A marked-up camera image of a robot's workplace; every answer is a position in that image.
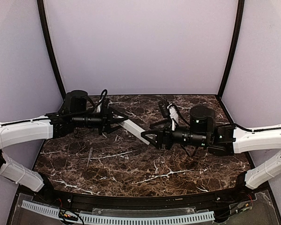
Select black front table rail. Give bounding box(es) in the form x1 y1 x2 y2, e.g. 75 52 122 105
34 186 256 211

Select white slotted cable duct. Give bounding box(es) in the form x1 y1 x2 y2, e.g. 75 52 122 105
21 200 215 225

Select white remote control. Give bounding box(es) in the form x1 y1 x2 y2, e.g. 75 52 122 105
119 120 150 145

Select black right frame post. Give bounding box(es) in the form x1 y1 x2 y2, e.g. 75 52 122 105
217 0 245 99

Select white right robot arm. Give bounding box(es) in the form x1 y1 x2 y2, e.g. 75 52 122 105
141 105 281 191

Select black frame post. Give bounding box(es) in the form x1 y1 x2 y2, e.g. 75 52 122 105
37 0 66 99
217 0 245 99

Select metal tweezers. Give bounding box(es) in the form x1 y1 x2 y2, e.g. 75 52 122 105
86 147 93 170

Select black left frame post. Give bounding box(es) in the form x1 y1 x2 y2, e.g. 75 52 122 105
37 0 66 99

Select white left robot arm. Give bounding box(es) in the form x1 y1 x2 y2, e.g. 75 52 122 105
0 90 128 193

